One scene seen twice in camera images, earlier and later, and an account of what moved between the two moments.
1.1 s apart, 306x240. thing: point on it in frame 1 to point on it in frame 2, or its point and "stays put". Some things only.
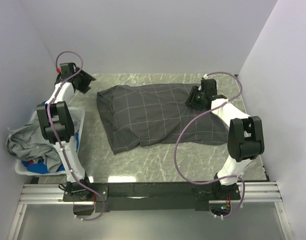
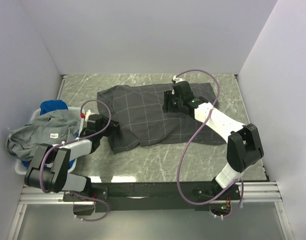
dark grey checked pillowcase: [144, 115] stays put
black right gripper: [194, 91] to [168, 97]
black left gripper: [87, 79] to [112, 126]
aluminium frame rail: [251, 192] stays put
